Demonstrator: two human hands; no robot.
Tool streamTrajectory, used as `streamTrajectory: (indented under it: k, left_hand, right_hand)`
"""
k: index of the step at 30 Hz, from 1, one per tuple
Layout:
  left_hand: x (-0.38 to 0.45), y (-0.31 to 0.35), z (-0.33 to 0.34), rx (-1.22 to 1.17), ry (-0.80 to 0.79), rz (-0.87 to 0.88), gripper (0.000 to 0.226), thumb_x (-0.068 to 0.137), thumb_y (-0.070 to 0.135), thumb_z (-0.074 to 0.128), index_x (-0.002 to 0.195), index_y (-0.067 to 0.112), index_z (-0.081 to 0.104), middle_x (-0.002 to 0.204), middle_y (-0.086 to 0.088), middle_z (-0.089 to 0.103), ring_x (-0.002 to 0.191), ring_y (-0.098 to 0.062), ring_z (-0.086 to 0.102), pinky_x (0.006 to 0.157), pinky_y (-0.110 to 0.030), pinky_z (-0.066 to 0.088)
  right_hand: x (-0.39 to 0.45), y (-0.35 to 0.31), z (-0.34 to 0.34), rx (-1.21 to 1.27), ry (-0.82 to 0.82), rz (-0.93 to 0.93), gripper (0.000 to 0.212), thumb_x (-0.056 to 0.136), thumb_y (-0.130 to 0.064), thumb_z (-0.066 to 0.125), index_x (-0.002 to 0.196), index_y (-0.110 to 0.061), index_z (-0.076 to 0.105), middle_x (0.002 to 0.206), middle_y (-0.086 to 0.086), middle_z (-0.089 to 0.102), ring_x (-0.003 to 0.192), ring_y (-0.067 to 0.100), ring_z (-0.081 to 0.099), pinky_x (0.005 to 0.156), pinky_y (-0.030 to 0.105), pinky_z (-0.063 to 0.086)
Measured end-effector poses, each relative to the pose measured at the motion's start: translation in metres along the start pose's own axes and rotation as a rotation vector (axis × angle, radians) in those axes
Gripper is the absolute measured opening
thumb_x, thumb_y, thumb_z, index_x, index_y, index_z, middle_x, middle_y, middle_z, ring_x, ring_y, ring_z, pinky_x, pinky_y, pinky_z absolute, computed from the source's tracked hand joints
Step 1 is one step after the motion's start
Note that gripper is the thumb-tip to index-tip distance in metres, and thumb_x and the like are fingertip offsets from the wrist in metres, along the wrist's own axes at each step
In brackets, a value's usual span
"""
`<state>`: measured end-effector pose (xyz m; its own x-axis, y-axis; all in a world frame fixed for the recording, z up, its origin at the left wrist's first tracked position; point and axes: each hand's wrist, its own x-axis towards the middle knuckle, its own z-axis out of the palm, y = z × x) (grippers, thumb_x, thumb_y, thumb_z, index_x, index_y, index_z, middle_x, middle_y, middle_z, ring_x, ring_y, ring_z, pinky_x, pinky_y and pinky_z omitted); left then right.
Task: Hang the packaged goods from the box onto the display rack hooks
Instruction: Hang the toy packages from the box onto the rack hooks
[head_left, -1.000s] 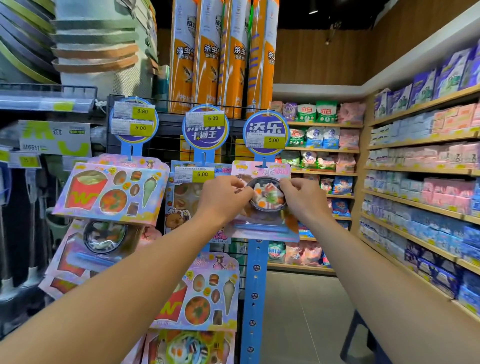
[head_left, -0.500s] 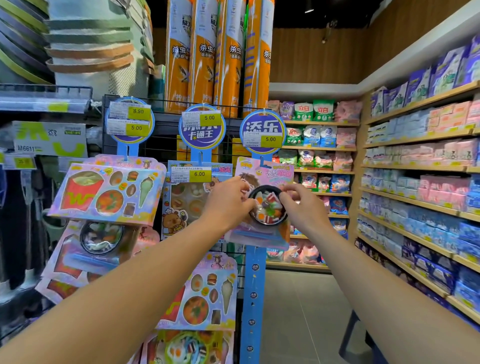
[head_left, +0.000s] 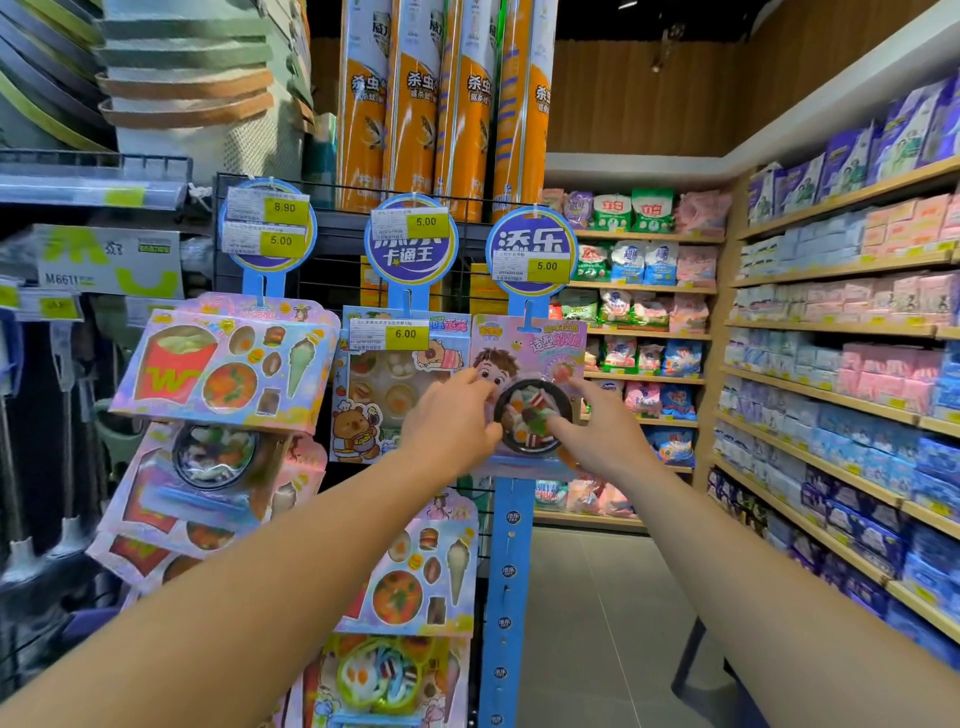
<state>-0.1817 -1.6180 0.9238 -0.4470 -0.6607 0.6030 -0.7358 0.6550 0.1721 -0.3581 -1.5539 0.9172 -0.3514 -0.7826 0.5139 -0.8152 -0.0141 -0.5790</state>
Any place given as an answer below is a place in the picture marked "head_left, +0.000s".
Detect clear shelf label rail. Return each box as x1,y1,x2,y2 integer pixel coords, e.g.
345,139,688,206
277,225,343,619
0,149,194,212

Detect person's right hand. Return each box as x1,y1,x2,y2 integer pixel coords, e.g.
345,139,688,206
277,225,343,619
545,377,662,489

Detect rows of pink blue packets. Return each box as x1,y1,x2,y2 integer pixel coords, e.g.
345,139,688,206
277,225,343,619
722,191,960,425

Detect dark blue bag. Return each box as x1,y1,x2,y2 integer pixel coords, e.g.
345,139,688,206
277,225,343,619
670,618,770,728

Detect person's right forearm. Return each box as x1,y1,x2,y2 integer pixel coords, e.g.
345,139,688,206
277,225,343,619
611,457,960,728

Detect pink toy pan food packet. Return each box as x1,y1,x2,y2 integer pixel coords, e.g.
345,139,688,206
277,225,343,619
469,314,591,482

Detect yellow box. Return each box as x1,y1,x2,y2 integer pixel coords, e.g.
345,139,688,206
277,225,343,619
468,261,513,317
359,255,411,309

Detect blue hanging display strip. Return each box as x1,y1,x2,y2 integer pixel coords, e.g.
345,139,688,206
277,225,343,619
477,295,552,728

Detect black ceiling spotlight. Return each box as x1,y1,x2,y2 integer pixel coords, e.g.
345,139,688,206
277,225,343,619
650,21,688,75

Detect person's left forearm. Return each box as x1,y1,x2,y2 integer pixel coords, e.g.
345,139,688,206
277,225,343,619
0,450,463,728

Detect black bowl toy food packet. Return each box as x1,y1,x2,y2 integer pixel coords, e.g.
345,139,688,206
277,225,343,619
97,420,330,561

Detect stack of grey round basins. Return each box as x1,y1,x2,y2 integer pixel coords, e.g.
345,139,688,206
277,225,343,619
0,0,115,153

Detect wooden side shelf unit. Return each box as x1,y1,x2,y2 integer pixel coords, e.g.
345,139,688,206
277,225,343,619
693,156,960,648

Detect stack of pastel plastic basins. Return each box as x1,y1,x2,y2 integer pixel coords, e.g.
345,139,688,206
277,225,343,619
93,0,315,130

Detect orange insect spray can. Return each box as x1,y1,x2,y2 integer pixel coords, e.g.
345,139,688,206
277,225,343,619
490,0,561,222
381,0,445,203
334,0,392,214
432,0,497,225

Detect green ring toy food packet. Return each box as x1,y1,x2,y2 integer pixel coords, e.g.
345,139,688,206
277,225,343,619
298,633,473,728

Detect round blue hanger sign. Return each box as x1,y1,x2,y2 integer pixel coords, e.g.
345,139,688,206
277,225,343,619
363,192,460,288
484,204,579,300
216,177,319,276

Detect person's left hand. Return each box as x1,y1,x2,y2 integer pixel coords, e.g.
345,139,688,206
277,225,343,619
397,366,506,486

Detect wooden end shelf unit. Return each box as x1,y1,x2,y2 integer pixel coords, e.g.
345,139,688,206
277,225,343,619
531,225,730,535

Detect rows of laundry detergent bags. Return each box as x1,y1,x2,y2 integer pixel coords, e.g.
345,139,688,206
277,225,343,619
534,186,733,520

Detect fries print toy food packet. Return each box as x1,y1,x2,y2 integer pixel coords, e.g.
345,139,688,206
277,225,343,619
85,525,205,595
333,487,480,639
108,293,343,437

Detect teal packet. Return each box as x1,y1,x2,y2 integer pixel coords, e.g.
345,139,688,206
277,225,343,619
303,111,339,209

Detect white yellow price tag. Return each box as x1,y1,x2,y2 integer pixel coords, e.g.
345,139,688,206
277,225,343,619
488,257,573,285
222,222,309,261
370,207,452,242
348,318,432,353
225,186,312,227

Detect white green mop box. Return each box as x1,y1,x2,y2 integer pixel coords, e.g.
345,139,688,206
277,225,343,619
0,224,186,302

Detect rows of dark blue packets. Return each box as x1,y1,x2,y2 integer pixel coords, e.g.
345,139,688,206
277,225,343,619
706,375,960,670

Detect row of purple white packets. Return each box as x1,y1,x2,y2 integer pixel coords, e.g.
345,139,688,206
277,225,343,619
745,69,960,228

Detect bear print toy dumpling packet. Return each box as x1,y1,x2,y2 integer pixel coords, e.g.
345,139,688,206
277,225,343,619
330,305,473,465

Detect white woven plastic basket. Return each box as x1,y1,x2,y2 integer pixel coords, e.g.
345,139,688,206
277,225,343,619
112,111,306,186

